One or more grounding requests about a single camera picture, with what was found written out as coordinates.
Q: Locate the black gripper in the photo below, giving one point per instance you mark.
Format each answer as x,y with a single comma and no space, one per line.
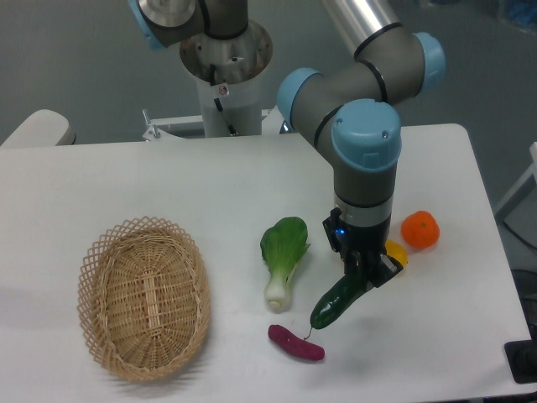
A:
365,245

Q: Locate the dark green cucumber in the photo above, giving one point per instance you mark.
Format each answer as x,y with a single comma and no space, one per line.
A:
336,301

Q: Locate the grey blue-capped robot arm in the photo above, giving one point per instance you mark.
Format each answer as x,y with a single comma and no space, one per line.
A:
348,118

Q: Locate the yellow lemon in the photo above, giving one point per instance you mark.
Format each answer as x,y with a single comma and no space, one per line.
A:
396,251

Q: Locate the orange tangerine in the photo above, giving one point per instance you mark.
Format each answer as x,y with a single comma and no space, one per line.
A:
420,230

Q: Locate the green bok choy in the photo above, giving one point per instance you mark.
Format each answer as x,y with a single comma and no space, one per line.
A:
283,246

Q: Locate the purple sweet potato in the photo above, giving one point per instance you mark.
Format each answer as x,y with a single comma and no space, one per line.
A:
295,346

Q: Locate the black device at table edge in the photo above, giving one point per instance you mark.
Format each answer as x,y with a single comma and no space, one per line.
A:
521,356

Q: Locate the woven wicker basket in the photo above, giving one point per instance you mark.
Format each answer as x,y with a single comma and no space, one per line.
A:
144,300

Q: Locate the white chair armrest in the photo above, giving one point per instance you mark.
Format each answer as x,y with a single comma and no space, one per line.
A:
43,128

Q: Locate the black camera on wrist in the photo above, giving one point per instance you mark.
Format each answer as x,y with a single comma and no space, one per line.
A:
333,228

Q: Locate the white frame at right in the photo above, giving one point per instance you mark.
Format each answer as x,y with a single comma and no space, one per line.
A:
519,190

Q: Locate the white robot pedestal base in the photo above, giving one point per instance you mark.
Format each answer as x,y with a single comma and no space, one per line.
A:
228,76

